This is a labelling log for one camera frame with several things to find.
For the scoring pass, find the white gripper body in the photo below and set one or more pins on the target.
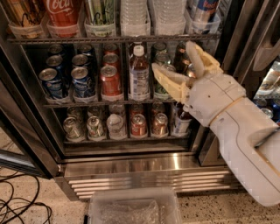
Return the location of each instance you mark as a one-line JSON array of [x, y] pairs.
[[215, 96]]

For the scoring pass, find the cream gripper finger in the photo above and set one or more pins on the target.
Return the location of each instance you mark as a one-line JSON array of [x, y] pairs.
[[202, 61], [176, 85]]

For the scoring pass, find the clear water bottle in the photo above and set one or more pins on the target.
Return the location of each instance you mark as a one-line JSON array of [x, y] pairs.
[[168, 16], [135, 19]]

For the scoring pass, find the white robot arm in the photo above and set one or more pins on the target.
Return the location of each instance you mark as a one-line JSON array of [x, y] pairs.
[[248, 140]]

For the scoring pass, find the gold can bottom shelf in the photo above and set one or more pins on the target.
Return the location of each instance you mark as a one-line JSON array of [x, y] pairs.
[[159, 125]]

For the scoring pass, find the gold can shelf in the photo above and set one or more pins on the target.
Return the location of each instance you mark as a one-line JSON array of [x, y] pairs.
[[27, 18], [159, 125]]

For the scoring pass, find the red can bottom shelf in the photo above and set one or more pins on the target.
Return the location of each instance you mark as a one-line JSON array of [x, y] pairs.
[[138, 125]]

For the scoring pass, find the clear bottle bottom shelf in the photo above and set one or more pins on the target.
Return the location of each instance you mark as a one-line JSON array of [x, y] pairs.
[[116, 127]]

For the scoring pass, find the green can top shelf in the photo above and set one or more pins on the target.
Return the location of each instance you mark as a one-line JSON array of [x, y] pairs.
[[100, 20]]

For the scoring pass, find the stainless steel display fridge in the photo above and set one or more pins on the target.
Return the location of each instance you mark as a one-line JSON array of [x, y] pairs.
[[190, 163]]

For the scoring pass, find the red Coca-Cola can top shelf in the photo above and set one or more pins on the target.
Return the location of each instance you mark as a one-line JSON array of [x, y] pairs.
[[63, 15]]

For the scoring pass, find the open fridge door left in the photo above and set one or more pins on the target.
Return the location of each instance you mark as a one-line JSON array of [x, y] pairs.
[[33, 157]]

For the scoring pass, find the gold can top shelf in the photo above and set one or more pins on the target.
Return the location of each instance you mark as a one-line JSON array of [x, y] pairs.
[[27, 18]]

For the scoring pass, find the gold soda can front middle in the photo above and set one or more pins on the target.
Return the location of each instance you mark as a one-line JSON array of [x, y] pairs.
[[190, 71]]

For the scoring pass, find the green soda can front middle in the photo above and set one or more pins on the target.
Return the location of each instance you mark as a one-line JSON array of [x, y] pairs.
[[159, 91]]

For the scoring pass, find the gold soda can second row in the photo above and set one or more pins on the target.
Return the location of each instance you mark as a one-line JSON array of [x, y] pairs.
[[181, 59]]

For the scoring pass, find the green soda can second row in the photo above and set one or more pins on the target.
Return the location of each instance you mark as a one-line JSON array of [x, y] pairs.
[[163, 58]]

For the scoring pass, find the blue Pepsi can behind glass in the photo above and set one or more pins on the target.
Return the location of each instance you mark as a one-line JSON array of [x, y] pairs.
[[269, 108]]

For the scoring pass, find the red soda can front middle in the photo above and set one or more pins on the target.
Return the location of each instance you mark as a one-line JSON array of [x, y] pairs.
[[110, 81]]

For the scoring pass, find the red soda can second row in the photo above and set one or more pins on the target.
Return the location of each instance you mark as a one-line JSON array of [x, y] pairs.
[[111, 59]]

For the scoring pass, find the silver can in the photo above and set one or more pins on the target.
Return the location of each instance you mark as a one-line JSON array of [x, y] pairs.
[[73, 129], [94, 127]]

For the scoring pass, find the blue pepsi can second row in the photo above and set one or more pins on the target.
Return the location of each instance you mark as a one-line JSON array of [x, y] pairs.
[[81, 60], [56, 62]]

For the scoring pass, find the silver can bottom front left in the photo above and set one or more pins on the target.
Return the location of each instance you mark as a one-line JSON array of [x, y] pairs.
[[73, 129]]

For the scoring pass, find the blue Pepsi can second row left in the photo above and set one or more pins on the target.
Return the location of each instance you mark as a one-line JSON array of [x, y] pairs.
[[56, 62]]

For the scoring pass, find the blue Pepsi can front left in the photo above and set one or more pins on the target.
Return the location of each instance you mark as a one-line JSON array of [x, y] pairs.
[[53, 83]]

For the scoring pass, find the clear plastic bin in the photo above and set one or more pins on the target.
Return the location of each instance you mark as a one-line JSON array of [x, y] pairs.
[[153, 205]]

